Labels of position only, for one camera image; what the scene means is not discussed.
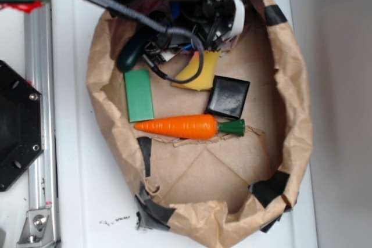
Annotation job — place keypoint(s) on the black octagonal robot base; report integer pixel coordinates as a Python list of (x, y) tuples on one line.
[(21, 129)]

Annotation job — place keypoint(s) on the brown paper bag bin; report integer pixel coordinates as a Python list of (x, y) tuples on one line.
[(220, 191)]

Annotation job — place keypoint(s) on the yellow sponge piece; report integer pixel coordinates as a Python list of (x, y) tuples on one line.
[(204, 81)]

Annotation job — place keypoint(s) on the dark green toy cucumber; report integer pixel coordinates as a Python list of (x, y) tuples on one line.
[(133, 49)]

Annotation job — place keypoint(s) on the blue rectangular block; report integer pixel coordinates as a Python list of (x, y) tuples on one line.
[(175, 9)]

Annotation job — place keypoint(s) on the black square block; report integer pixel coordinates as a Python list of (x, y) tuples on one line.
[(227, 97)]

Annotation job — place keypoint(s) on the orange toy carrot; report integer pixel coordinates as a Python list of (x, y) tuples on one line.
[(201, 126)]

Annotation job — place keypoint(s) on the green rectangular block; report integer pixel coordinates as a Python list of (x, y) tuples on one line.
[(139, 95)]

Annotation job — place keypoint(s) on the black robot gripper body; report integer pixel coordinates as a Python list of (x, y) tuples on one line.
[(162, 47)]

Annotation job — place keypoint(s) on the metal corner bracket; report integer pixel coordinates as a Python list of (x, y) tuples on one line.
[(37, 230)]

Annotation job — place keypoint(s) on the aluminium extrusion rail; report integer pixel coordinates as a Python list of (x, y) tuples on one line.
[(42, 174)]

